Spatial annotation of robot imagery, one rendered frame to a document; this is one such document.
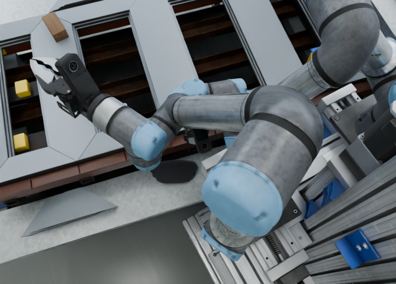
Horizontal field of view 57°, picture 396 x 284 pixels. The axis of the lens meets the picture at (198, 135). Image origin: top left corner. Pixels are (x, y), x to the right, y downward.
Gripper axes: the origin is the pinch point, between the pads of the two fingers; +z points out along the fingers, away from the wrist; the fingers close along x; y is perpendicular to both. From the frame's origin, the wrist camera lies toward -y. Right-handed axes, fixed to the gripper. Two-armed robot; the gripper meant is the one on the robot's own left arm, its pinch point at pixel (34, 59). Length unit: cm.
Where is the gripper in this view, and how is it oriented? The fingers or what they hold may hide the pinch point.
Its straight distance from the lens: 92.7
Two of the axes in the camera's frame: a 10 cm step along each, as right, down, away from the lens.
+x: 5.7, -6.9, 4.5
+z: -8.2, -5.3, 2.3
